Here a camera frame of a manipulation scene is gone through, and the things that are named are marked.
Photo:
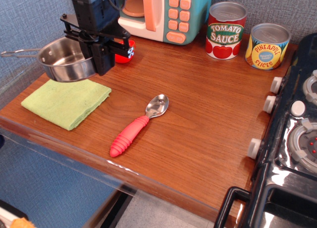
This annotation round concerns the pineapple slices can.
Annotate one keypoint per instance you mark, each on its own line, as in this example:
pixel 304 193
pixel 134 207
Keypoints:
pixel 267 46

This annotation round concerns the black toy stove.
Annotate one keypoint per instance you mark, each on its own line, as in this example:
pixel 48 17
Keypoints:
pixel 284 180

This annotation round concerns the yellow-green folded cloth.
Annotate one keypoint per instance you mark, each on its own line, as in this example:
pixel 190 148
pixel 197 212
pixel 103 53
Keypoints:
pixel 66 104

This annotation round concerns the toy microwave oven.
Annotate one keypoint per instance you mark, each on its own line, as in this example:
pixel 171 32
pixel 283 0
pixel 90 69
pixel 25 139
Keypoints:
pixel 170 21

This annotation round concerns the red toy tomato half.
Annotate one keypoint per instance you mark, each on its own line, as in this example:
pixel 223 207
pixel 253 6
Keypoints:
pixel 122 59

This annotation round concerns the red-handled metal spoon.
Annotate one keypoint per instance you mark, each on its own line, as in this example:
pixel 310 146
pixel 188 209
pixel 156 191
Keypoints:
pixel 156 107

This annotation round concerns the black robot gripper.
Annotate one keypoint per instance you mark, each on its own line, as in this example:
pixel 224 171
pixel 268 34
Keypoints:
pixel 96 22

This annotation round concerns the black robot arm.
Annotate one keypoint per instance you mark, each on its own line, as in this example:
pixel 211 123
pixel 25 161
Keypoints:
pixel 94 25

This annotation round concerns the orange striped object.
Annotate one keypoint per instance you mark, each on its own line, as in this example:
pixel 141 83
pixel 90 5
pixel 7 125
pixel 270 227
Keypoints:
pixel 11 217

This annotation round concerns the small steel pot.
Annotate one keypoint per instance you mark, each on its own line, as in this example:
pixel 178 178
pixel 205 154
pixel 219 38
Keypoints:
pixel 62 60

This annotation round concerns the tomato sauce can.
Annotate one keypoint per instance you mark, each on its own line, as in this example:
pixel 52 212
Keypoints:
pixel 225 29

